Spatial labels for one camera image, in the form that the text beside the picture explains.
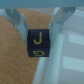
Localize purple block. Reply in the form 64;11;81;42
27;28;51;59

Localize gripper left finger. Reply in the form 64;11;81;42
3;7;30;42

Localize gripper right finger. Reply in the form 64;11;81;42
48;6;77;40

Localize white plastic box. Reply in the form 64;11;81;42
32;7;84;84

